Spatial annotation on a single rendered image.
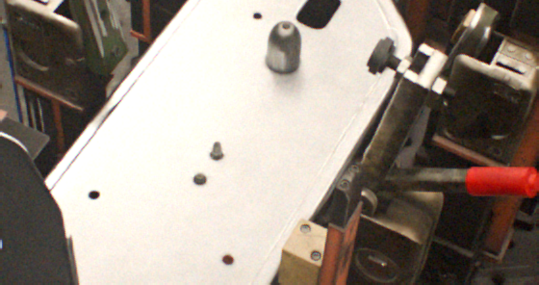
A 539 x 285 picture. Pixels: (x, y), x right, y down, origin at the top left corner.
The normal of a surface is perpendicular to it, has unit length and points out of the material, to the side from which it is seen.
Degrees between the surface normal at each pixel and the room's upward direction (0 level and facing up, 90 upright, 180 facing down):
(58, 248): 90
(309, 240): 0
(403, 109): 90
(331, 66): 0
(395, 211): 0
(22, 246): 90
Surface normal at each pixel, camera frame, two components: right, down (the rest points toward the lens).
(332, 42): 0.05, -0.61
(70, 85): -0.46, 0.69
